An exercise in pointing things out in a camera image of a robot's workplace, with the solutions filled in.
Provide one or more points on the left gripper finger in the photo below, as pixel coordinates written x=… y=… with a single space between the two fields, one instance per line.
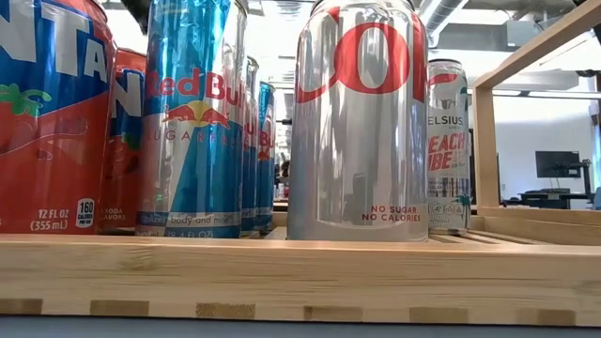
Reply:
x=138 y=14

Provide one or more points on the red Fanta strawberry can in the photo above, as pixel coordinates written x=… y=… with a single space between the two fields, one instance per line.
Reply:
x=124 y=141
x=51 y=141

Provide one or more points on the blue silver Red Bull can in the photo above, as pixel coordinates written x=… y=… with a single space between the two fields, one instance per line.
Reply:
x=192 y=141
x=251 y=141
x=266 y=155

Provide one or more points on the silver Diet Coke can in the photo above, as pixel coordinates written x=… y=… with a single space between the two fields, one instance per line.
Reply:
x=359 y=141

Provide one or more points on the slatted wooden shelf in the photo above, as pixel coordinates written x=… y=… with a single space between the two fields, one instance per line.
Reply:
x=375 y=272

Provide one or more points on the person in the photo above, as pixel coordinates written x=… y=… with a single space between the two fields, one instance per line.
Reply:
x=283 y=174

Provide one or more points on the blue table mat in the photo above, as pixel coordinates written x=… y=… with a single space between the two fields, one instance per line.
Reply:
x=300 y=332

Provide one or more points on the black monitor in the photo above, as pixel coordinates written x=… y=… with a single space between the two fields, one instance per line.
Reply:
x=557 y=164

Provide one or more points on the dark desk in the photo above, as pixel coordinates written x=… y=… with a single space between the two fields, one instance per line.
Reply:
x=554 y=197

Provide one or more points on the silver ventilation duct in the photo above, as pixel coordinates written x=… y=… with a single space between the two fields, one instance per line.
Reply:
x=439 y=11

